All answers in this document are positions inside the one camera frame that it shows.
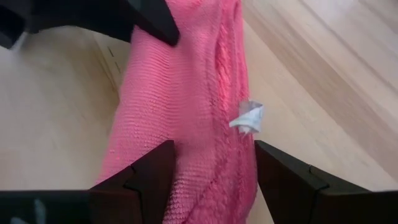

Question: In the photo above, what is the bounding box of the pink microfiber towel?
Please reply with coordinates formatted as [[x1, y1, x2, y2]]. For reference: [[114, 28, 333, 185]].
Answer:
[[96, 0, 265, 224]]

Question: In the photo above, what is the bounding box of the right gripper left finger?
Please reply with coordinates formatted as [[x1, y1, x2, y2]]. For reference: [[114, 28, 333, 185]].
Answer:
[[90, 139, 177, 224]]

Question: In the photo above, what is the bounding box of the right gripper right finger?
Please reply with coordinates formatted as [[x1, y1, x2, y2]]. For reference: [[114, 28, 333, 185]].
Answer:
[[254, 139, 371, 224]]

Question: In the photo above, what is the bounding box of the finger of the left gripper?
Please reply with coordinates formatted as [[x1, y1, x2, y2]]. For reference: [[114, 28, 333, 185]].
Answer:
[[30, 0, 180, 47]]

